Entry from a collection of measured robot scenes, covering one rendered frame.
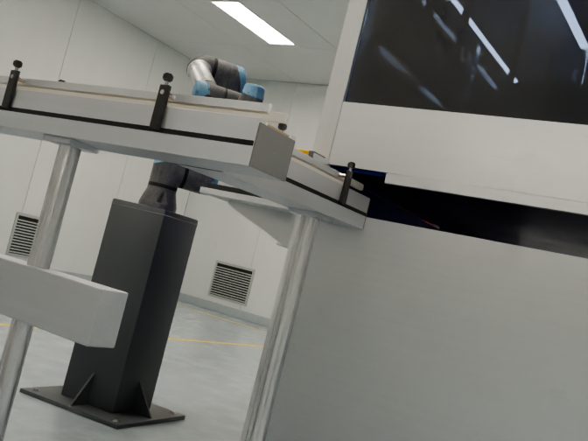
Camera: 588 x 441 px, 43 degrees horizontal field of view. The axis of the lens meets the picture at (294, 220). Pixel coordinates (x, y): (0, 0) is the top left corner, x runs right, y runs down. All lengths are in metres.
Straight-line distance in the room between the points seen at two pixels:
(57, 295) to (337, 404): 0.87
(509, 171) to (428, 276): 0.35
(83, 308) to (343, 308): 0.82
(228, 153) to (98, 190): 7.38
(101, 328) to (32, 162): 6.59
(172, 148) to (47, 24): 6.73
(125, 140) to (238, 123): 0.28
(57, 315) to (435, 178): 1.06
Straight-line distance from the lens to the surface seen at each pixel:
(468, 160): 2.09
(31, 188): 8.18
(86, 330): 1.60
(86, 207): 8.68
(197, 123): 1.47
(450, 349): 2.02
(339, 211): 2.02
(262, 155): 1.40
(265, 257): 9.01
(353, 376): 2.13
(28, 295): 1.74
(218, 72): 3.04
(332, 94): 2.32
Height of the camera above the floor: 0.67
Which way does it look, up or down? 4 degrees up
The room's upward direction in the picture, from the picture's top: 14 degrees clockwise
